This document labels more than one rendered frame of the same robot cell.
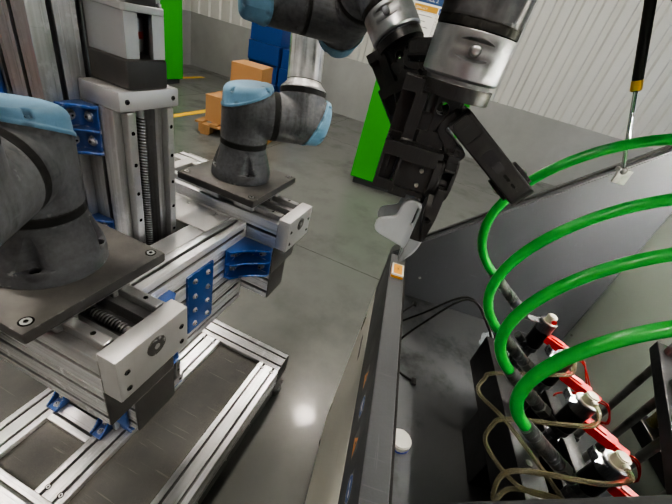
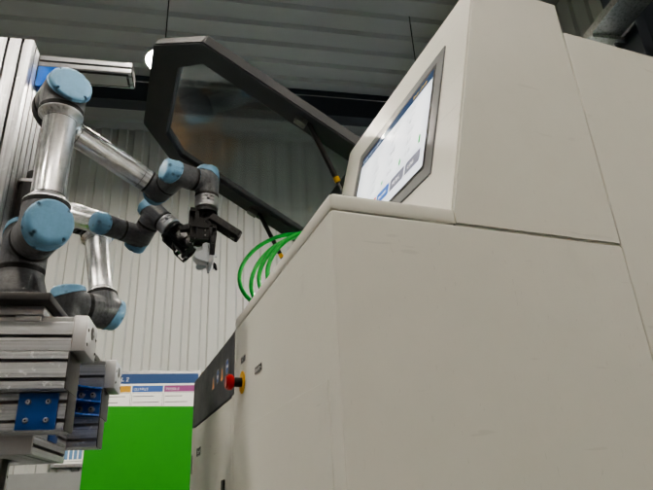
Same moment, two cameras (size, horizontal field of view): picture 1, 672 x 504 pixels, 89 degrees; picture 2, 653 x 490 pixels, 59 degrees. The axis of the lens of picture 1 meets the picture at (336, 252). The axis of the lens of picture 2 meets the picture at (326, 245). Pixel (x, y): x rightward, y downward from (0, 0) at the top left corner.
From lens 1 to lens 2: 1.55 m
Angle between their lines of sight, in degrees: 61
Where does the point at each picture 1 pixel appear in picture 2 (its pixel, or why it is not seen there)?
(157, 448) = not seen: outside the picture
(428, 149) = (205, 224)
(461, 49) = (204, 197)
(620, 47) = not seen: hidden behind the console
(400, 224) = (204, 252)
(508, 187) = (233, 230)
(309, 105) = (111, 297)
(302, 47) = (99, 270)
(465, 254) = not seen: hidden behind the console
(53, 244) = (40, 280)
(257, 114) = (80, 298)
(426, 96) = (198, 211)
